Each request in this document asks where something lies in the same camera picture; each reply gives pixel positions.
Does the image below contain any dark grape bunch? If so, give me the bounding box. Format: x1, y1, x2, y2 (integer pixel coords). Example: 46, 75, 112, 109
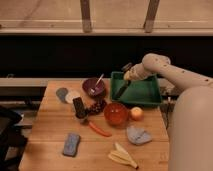
86, 99, 107, 115

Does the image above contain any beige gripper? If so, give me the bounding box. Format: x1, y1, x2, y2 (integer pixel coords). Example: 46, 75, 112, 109
123, 63, 147, 80

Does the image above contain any grey crumpled cloth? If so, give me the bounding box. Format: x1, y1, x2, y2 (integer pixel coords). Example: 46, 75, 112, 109
126, 126, 152, 145

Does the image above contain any orange bowl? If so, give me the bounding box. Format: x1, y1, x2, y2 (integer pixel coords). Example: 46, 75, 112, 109
104, 102, 129, 126

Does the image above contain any apple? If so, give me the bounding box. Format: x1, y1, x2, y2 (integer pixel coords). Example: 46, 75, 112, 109
130, 107, 143, 121

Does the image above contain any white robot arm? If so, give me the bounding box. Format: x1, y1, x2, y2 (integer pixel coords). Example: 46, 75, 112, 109
124, 53, 213, 171

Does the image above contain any white spoon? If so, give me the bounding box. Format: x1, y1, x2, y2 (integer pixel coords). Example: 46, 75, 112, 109
90, 74, 104, 93

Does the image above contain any black chair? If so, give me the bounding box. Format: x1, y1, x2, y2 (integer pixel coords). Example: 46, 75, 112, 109
0, 106, 27, 171

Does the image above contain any purple bowl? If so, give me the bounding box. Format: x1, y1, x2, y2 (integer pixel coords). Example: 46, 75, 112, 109
82, 77, 106, 98

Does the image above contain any blue sponge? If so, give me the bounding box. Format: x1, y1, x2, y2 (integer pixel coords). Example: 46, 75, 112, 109
63, 133, 81, 157

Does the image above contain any green plastic tray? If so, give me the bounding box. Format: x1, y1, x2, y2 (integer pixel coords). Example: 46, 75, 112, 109
110, 71, 162, 108

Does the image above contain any yellow corn cob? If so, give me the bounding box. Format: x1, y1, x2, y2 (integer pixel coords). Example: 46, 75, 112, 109
108, 142, 139, 169

